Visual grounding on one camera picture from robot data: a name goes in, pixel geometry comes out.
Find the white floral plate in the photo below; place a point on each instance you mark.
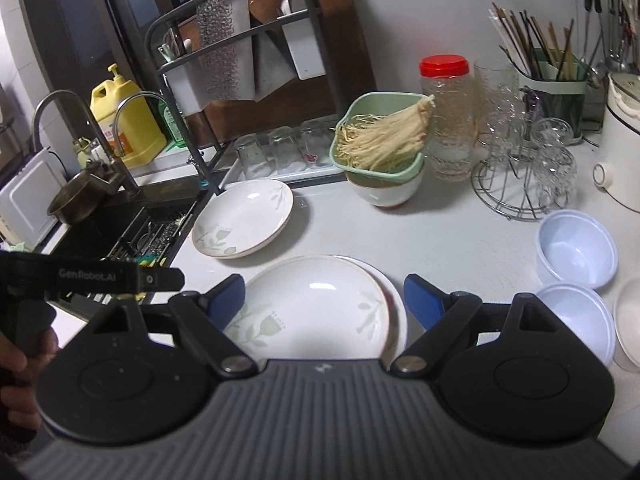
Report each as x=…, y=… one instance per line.
x=310, y=305
x=245, y=217

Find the small metal pot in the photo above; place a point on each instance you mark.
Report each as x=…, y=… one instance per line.
x=80, y=200

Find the white tray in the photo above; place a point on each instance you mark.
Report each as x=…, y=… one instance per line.
x=240, y=175

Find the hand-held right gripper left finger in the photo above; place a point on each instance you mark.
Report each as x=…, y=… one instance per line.
x=227, y=302

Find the person's left hand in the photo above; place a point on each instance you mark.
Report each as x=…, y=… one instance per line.
x=30, y=365

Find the small purple tool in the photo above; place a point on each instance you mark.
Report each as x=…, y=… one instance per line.
x=531, y=101

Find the steel faucet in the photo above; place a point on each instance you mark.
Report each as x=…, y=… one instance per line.
x=145, y=96
x=55, y=100

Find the glass jar red lid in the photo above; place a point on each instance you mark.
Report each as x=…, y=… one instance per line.
x=447, y=110

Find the white ceramic plate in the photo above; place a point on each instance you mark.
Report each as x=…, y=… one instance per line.
x=397, y=305

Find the yellow detergent bottle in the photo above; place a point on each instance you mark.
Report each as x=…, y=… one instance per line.
x=135, y=130

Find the tall glass pitcher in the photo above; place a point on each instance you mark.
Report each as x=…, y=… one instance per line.
x=497, y=95

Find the green bottle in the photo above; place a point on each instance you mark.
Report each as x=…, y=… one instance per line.
x=172, y=125

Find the green chopstick holder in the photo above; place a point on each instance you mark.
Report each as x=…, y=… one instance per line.
x=557, y=100

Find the white electric cooking pot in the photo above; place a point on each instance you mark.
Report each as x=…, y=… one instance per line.
x=622, y=150

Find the white ceramic bowl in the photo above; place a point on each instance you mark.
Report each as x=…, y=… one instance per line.
x=385, y=192

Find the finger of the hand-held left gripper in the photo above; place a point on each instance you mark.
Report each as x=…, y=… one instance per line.
x=162, y=280

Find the white rack container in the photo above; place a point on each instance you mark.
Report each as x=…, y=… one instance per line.
x=305, y=55

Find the bundle of chopsticks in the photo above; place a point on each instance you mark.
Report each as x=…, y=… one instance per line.
x=532, y=40

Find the white plastic board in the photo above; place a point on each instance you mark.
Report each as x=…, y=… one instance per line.
x=27, y=200

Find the green colander basket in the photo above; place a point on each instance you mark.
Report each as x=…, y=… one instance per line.
x=360, y=172

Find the black sink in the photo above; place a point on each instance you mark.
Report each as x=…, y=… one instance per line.
x=140, y=230

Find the wooden cutting board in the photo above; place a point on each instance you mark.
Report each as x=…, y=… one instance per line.
x=345, y=35

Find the glass cup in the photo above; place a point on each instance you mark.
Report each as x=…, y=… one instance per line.
x=555, y=177
x=552, y=132

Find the enoki mushrooms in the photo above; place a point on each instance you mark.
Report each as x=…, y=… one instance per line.
x=385, y=135

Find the pale blue plastic bowl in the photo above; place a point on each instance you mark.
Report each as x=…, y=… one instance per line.
x=575, y=320
x=575, y=245

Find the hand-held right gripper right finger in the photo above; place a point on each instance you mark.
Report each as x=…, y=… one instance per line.
x=422, y=302

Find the clear drinking glass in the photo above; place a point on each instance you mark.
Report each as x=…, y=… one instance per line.
x=250, y=157
x=316, y=142
x=283, y=150

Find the hanging kitchen utensils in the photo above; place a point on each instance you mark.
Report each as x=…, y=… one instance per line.
x=607, y=20

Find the steel cleaver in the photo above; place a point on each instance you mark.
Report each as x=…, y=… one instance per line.
x=222, y=50

